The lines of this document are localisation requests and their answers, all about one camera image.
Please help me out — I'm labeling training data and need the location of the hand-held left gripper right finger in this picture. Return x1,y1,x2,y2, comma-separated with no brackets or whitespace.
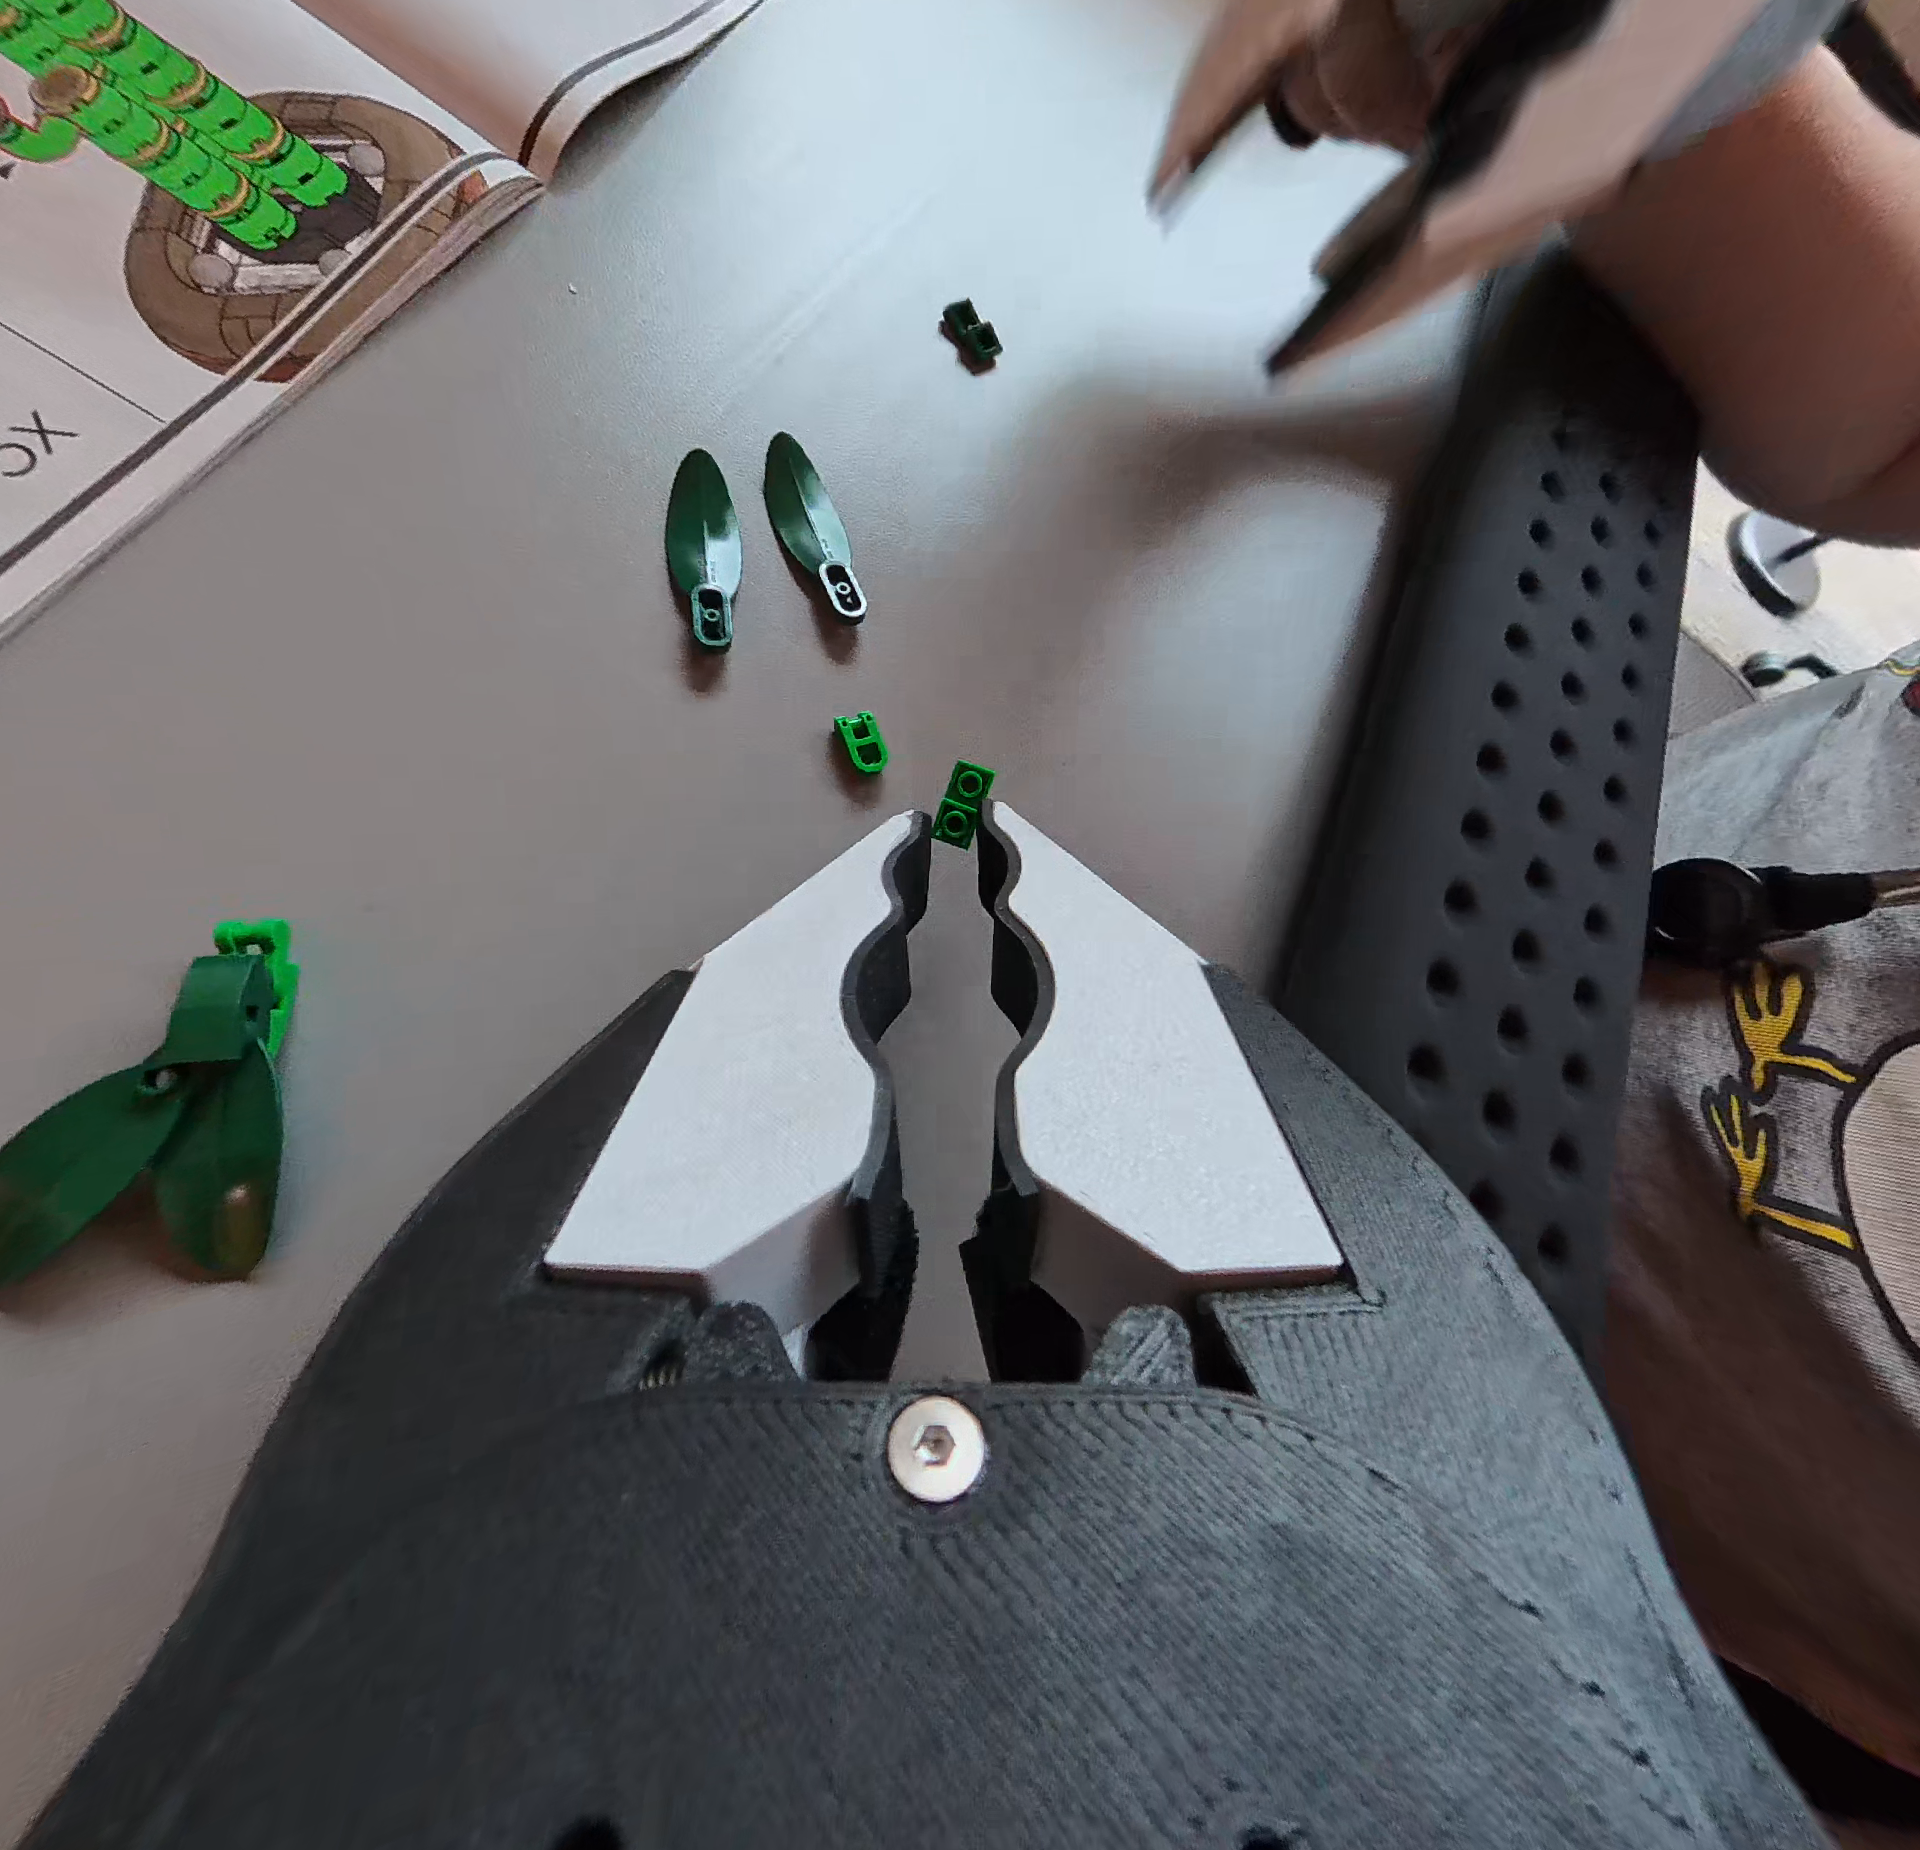
959,799,1345,1381

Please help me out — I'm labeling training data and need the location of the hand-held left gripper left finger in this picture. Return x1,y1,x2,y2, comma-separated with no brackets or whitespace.
542,813,934,1381

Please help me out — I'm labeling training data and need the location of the person's right forearm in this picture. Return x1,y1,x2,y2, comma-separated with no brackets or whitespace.
1566,49,1920,539

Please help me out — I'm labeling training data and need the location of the person's right hand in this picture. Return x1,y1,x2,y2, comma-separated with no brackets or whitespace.
1274,0,1436,152

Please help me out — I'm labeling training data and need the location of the black perforated chair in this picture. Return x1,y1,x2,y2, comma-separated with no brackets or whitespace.
1274,253,1702,1373

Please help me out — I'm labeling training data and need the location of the office chair base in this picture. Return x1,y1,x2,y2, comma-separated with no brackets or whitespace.
1721,508,1838,690

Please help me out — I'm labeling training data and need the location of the green toy leaf assembly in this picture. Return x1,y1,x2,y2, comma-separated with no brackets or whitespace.
0,917,300,1289

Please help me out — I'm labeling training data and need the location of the dark green toy leaf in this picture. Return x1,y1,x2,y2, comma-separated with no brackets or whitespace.
664,448,739,653
763,432,868,625

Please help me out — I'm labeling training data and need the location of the person's leg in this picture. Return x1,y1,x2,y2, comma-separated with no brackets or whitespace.
1605,1250,1920,1793

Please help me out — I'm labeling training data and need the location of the building instruction booklet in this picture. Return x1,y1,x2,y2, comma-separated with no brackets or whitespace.
0,0,841,646

